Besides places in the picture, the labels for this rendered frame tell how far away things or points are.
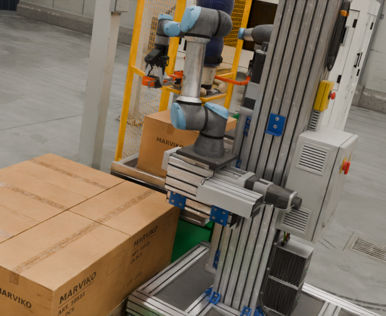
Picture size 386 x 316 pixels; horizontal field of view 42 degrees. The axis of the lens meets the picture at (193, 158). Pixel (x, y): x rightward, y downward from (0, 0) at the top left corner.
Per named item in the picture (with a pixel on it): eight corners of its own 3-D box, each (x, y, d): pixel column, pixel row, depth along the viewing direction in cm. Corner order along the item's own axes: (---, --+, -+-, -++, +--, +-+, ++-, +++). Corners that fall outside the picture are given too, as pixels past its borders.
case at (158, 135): (177, 155, 379) (187, 104, 367) (225, 171, 365) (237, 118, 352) (135, 174, 327) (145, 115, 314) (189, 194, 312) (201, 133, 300)
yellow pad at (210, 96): (213, 92, 342) (215, 85, 340) (227, 96, 338) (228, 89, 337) (191, 98, 312) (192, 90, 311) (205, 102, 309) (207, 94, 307)
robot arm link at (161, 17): (161, 14, 257) (156, 12, 264) (158, 36, 260) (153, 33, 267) (175, 16, 260) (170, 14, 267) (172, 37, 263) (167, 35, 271)
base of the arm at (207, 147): (229, 153, 241) (232, 134, 238) (215, 160, 228) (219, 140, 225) (201, 144, 247) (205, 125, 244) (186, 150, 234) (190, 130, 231)
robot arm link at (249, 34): (254, 42, 275) (235, 42, 323) (272, 46, 277) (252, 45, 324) (257, 21, 273) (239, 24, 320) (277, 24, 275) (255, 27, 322)
